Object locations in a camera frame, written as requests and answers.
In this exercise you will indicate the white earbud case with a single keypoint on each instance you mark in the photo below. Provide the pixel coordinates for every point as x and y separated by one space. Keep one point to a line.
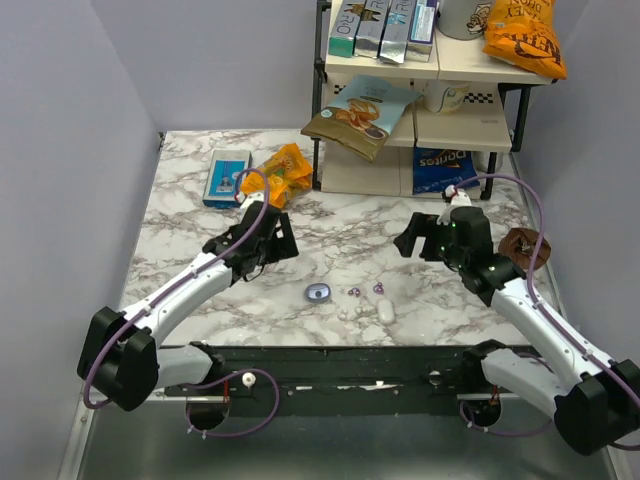
385 311

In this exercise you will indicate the black beige shelf rack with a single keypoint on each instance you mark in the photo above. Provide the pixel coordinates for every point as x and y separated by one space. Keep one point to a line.
491 120

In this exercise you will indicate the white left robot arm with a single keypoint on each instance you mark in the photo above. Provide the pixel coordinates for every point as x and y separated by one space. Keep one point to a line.
123 357

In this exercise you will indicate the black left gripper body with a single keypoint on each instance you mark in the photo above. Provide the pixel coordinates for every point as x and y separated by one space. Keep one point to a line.
262 253

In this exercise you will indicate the teal gold chip bag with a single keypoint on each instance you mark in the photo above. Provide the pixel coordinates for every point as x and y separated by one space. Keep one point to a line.
362 116

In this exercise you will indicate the orange snack bag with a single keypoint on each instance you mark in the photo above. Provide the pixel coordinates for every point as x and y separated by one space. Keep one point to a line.
288 173

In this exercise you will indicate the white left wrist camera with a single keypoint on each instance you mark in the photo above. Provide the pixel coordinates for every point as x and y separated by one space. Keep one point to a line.
246 200

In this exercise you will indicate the blue white box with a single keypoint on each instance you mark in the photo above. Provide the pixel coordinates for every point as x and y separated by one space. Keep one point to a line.
421 33

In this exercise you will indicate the white mug on shelf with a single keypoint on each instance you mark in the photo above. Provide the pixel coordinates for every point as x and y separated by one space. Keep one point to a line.
445 97

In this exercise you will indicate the orange honey dijon chip bag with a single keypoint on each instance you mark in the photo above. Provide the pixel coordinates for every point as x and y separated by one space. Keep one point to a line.
521 33

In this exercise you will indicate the teal toothpaste box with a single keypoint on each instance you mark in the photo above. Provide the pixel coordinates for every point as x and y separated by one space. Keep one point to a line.
342 37

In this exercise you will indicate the blue razor box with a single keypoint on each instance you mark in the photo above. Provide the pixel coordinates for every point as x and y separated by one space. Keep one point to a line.
225 167

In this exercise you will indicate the purple earbud charging case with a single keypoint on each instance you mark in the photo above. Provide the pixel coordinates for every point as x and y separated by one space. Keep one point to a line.
317 293

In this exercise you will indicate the white printed cup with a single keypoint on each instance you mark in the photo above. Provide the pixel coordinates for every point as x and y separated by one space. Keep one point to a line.
463 19

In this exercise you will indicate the blue Doritos bag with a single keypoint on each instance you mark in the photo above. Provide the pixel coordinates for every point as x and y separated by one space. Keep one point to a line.
435 169

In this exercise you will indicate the white earbud right one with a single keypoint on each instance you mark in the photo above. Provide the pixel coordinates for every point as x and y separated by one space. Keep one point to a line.
364 311

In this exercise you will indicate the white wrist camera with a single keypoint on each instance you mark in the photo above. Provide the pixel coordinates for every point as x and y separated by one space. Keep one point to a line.
246 200
456 197

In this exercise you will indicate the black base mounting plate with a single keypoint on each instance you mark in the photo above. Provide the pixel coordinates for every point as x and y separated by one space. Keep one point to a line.
343 381

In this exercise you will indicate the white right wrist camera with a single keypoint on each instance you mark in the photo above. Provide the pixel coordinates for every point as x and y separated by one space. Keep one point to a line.
456 197

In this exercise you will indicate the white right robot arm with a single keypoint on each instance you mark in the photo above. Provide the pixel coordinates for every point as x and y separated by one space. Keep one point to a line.
592 399

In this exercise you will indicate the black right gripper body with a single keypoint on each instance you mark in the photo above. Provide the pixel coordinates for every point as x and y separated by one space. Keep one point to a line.
453 254

